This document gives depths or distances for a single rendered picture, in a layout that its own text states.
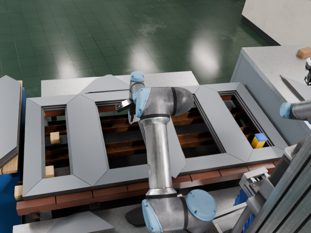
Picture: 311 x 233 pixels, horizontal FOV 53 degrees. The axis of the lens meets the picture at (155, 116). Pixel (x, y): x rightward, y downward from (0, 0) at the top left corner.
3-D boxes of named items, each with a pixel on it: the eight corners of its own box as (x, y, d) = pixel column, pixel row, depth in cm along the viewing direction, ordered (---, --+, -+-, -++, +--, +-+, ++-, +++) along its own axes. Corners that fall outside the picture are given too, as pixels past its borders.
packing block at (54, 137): (51, 137, 190) (50, 132, 187) (59, 136, 191) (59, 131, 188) (51, 144, 186) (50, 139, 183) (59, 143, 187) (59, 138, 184)
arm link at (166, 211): (189, 231, 108) (175, 82, 119) (147, 236, 105) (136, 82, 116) (180, 227, 120) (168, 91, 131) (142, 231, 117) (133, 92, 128)
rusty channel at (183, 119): (21, 133, 202) (20, 128, 198) (247, 110, 246) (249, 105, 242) (21, 143, 196) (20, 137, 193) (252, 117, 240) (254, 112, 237)
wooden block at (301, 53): (301, 58, 240) (304, 53, 236) (295, 54, 243) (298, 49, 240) (312, 55, 245) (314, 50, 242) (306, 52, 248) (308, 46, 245)
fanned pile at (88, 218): (34, 223, 159) (33, 219, 156) (111, 210, 169) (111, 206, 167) (34, 247, 151) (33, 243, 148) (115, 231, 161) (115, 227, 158)
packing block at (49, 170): (44, 170, 171) (43, 166, 169) (53, 169, 173) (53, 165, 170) (44, 180, 167) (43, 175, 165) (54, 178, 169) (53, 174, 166)
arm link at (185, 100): (204, 87, 120) (171, 82, 167) (177, 87, 117) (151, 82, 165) (204, 117, 121) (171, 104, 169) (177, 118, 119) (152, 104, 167)
